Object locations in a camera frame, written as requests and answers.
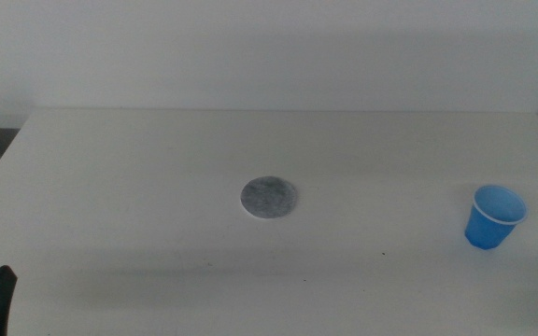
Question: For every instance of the round grey cup mat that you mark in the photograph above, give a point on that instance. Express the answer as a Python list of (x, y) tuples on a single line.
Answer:
[(269, 197)]

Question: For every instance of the blue plastic cup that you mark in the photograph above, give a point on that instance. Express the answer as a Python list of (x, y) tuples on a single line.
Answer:
[(489, 228)]

